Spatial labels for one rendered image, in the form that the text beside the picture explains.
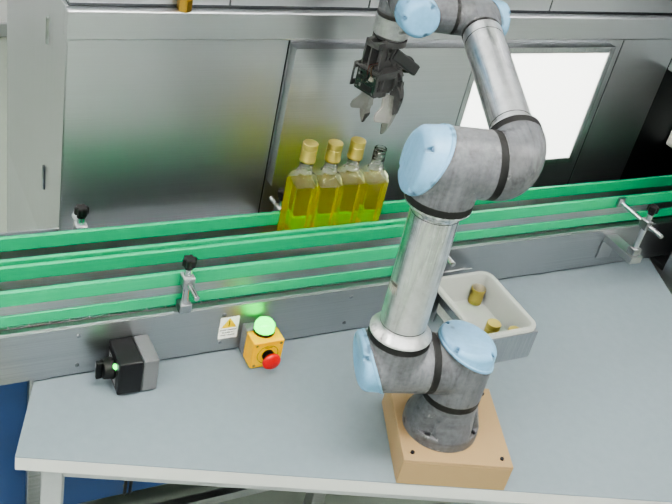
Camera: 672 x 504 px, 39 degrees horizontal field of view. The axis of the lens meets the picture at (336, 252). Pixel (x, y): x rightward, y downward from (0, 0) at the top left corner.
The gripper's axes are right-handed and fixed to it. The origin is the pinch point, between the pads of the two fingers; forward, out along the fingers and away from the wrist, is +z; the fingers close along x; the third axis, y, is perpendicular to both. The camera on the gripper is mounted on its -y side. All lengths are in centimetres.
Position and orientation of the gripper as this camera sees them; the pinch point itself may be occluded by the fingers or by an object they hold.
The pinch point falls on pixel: (375, 121)
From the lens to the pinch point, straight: 204.3
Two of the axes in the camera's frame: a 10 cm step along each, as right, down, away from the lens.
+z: -2.0, 8.1, 5.6
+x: 6.9, 5.2, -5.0
